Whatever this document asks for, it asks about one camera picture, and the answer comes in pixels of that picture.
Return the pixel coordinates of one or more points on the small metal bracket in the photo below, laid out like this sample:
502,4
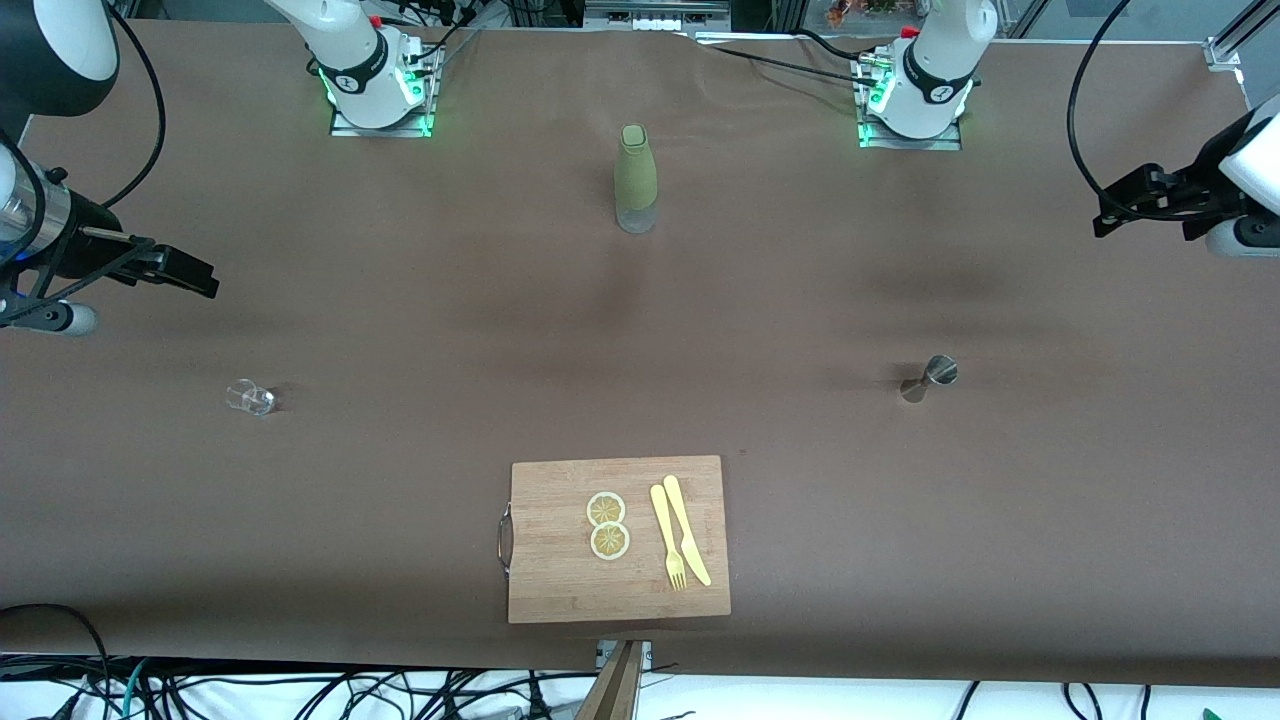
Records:
646,652

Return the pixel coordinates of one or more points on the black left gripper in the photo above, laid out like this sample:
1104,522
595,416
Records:
1196,189

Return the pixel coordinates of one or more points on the wooden cutting board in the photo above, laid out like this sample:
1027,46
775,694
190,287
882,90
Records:
560,580

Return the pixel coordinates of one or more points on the grey power strip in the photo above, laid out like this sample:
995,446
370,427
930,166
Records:
655,15

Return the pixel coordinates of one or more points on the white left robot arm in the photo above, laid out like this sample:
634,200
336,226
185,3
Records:
935,70

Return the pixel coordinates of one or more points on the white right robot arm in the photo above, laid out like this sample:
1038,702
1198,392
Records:
350,60

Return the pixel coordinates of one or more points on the aluminium frame profile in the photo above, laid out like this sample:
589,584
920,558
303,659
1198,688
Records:
1235,35

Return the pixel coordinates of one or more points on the wooden post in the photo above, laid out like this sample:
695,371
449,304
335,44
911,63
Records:
615,690

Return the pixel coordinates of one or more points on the yellow plastic fork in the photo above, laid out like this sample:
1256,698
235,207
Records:
664,525

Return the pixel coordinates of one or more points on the lemon slice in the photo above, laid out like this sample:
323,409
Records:
606,509
610,542

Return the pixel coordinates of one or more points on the clear glass measuring beaker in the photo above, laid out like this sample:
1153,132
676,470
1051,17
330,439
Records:
251,398

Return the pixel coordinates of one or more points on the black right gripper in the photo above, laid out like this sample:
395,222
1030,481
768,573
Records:
88,248

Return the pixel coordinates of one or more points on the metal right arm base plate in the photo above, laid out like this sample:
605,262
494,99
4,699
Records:
380,131

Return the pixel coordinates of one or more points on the brown table cover mat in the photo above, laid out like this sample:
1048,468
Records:
400,300

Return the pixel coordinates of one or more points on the steel double jigger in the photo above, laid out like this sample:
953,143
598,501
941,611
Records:
930,378

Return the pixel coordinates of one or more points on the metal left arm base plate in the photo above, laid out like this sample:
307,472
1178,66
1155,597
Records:
910,144

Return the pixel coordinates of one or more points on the yellow plastic knife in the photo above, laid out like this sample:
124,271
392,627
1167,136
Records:
685,525

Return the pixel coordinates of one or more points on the green bottle with clear base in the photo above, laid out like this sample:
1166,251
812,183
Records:
635,170

